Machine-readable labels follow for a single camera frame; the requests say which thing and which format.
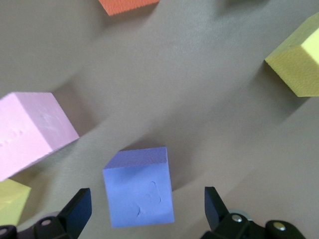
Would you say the purple foam cube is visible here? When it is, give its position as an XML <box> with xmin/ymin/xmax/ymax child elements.
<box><xmin>102</xmin><ymin>146</ymin><xmax>175</xmax><ymax>229</ymax></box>

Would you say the yellow foam cube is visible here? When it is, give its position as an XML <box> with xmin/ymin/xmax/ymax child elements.
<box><xmin>264</xmin><ymin>11</ymin><xmax>319</xmax><ymax>98</ymax></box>
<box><xmin>0</xmin><ymin>178</ymin><xmax>32</xmax><ymax>226</ymax></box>

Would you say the brown table mat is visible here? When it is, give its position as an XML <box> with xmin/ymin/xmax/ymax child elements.
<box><xmin>0</xmin><ymin>0</ymin><xmax>319</xmax><ymax>239</ymax></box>

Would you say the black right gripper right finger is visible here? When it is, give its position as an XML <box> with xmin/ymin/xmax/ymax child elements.
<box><xmin>200</xmin><ymin>186</ymin><xmax>308</xmax><ymax>239</ymax></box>

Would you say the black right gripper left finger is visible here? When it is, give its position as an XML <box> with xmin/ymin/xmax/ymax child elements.
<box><xmin>0</xmin><ymin>188</ymin><xmax>92</xmax><ymax>239</ymax></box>

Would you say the orange foam cube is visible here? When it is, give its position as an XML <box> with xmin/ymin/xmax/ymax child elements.
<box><xmin>98</xmin><ymin>0</ymin><xmax>160</xmax><ymax>17</ymax></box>

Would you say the pink foam cube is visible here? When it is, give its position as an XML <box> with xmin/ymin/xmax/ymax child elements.
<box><xmin>0</xmin><ymin>92</ymin><xmax>80</xmax><ymax>182</ymax></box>

